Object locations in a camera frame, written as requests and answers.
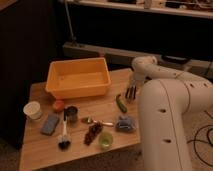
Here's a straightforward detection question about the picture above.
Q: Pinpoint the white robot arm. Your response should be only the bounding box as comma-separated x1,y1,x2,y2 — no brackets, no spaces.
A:
129,56,213,171

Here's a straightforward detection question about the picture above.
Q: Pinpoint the white handled black brush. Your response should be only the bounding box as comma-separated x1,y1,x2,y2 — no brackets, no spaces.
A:
58,117,71,150

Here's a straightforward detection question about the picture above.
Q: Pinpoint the white paper cup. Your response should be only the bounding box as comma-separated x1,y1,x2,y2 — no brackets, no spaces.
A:
23,101,42,120

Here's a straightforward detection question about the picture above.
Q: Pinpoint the metal spoon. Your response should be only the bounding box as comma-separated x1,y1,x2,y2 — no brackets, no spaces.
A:
81,117,114,127

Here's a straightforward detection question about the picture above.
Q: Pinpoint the grey metal pole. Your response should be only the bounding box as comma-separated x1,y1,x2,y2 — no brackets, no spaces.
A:
64,0,76,43

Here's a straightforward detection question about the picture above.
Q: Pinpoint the white shelf board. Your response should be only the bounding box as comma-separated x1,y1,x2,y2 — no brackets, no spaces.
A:
58,0,213,20

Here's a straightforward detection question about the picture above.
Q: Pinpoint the long grey base rail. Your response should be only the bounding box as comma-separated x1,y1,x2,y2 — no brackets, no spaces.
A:
63,42,213,78

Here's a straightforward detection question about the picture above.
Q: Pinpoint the blue sponge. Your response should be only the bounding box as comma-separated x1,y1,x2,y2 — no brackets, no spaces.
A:
40,114,59,136

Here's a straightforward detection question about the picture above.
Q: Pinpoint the black floor cable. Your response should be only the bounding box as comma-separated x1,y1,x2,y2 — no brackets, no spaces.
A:
187,109,213,168

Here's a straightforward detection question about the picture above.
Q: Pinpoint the orange fruit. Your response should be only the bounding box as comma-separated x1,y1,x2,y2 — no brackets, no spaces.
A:
52,100,65,112

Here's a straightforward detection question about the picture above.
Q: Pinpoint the brown grape bunch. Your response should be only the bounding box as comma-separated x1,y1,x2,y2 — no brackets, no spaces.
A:
84,122,103,145

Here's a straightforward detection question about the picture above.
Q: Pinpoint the green small cup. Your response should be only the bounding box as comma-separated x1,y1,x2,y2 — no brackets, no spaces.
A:
98,132,113,150

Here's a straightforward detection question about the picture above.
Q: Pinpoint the yellow plastic bin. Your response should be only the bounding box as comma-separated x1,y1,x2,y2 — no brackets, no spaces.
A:
46,57,111,99

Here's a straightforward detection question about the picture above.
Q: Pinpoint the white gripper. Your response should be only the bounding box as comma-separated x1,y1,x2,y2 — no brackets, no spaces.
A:
125,73,144,100

